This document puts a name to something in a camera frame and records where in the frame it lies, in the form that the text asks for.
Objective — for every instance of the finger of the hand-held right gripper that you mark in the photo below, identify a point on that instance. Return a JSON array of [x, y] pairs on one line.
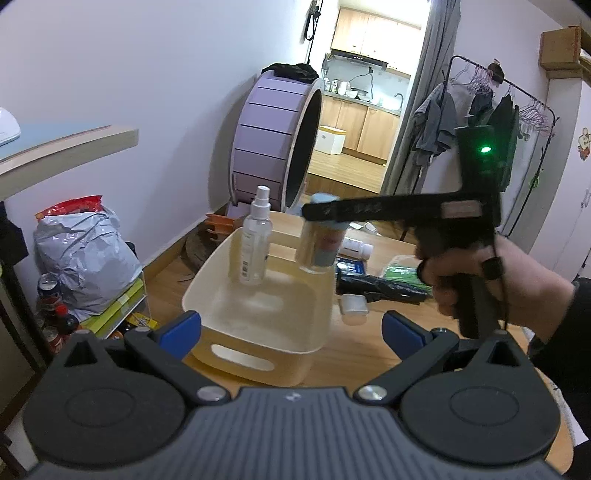
[[360, 210]]

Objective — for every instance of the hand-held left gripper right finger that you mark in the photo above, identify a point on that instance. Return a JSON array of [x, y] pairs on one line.
[[398, 333]]

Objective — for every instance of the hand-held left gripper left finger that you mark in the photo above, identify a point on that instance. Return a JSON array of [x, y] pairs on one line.
[[182, 328]]

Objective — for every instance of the white pill bottle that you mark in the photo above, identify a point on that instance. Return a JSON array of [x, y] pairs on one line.
[[355, 248]]

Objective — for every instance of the small white case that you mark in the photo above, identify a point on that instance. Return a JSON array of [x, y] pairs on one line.
[[354, 305]]

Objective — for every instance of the blue snack packet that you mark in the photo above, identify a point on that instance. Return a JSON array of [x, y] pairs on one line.
[[351, 265]]

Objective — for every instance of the green packet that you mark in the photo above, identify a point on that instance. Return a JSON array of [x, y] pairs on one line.
[[401, 274]]

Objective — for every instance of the clear jar with blue lid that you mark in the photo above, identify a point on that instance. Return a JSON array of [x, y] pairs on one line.
[[318, 251]]

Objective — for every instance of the cream plastic container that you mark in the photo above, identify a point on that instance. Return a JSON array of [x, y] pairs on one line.
[[258, 300]]

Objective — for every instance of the person's right forearm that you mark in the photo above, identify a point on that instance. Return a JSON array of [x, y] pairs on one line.
[[563, 369]]

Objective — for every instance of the person's right hand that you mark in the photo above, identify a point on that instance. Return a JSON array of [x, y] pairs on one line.
[[526, 286]]

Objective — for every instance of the yellow snack packet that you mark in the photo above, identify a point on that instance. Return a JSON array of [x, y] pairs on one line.
[[141, 321]]

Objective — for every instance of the black coat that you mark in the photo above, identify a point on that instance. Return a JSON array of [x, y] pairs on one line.
[[503, 115]]

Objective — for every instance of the grey hooded garment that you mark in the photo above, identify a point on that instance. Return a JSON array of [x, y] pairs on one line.
[[436, 124]]

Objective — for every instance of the dark short garment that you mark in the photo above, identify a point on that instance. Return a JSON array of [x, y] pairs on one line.
[[480, 102]]

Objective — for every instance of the green tie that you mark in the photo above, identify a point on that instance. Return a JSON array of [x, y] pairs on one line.
[[534, 181]]

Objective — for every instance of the stack of yellow-green boxes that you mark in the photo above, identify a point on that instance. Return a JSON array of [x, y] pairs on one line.
[[115, 307]]

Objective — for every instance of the bunch of pink hangers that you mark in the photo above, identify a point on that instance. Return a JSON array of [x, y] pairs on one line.
[[531, 113]]

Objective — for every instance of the white box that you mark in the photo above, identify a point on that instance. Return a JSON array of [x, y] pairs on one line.
[[330, 141]]

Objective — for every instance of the round brown scratch mat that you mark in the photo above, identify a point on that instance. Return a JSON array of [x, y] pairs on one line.
[[201, 251]]

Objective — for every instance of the wooden kitchen base cabinets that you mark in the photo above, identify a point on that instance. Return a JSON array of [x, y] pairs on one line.
[[360, 127]]

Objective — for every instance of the black clothes rack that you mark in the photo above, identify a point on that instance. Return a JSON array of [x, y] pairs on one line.
[[508, 82]]

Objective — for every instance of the white wardrobe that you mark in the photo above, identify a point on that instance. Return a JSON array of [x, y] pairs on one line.
[[565, 184]]

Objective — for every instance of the grey curtain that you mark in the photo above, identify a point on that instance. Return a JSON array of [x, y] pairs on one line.
[[425, 69]]

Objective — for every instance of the clear spray bottle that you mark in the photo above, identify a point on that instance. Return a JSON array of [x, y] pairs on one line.
[[254, 244]]

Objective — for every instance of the orange wooden stand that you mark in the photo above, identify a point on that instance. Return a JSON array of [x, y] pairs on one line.
[[224, 226]]

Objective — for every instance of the cartoon mouse sticker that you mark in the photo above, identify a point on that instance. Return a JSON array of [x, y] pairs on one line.
[[585, 144]]

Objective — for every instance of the grey plastic bag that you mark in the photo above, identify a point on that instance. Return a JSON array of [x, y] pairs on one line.
[[83, 263]]

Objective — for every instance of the purple cat exercise wheel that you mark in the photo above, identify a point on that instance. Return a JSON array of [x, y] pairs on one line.
[[263, 138]]

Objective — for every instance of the large cardboard box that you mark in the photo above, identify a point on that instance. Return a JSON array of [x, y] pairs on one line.
[[559, 48]]

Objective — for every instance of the range hood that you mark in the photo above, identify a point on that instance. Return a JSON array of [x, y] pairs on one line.
[[360, 59]]

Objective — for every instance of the black cloth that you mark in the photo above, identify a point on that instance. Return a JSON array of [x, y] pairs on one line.
[[291, 71]]

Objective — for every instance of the red snack bag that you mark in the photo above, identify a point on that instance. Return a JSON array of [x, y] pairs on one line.
[[69, 205]]

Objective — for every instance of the wooden desk with blue top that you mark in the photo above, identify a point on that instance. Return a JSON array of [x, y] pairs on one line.
[[55, 147]]

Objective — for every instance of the white device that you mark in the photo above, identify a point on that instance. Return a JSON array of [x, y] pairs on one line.
[[8, 127]]

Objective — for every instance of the wooden kitchen wall cabinets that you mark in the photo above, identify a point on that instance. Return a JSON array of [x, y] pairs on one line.
[[364, 32]]

